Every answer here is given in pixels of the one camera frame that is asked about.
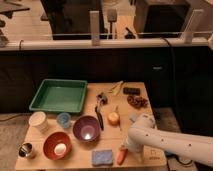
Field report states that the small metal cup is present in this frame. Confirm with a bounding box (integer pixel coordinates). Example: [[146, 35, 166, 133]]
[[18, 143, 36, 159]]

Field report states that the white paper cup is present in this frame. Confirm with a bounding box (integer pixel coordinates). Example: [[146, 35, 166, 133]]
[[28, 111, 48, 132]]

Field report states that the purple bowl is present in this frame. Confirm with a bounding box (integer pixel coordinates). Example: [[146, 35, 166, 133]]
[[73, 115, 100, 142]]

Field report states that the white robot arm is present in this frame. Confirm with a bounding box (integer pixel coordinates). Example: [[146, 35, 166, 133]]
[[124, 113, 213, 167]]

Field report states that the white egg in bowl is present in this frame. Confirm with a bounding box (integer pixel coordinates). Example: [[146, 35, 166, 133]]
[[54, 143, 66, 155]]

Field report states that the black rectangular block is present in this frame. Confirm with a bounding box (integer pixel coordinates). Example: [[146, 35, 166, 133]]
[[123, 87, 140, 95]]

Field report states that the black dish brush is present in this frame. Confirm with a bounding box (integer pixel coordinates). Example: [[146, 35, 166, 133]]
[[95, 93, 108, 130]]

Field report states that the red chili pepper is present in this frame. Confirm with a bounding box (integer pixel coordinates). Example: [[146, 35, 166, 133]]
[[116, 148, 128, 165]]

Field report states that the blue plastic cup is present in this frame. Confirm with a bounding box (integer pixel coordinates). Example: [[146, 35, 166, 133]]
[[56, 112, 71, 129]]

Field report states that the dark grape bunch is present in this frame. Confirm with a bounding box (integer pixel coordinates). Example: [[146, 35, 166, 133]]
[[127, 95, 148, 109]]

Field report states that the yellow apple toy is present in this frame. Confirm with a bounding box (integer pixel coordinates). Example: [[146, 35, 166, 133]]
[[107, 108, 120, 126]]

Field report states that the green plastic tray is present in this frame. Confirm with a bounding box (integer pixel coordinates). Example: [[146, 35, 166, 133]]
[[29, 79, 87, 115]]

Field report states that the red bowl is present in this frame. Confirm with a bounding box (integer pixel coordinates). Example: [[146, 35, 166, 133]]
[[43, 132, 72, 160]]

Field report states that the blue sponge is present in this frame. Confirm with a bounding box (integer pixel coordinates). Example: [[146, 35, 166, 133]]
[[91, 150, 113, 166]]

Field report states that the blue crumpled cloth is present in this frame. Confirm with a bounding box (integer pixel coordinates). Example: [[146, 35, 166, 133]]
[[129, 115, 138, 122]]

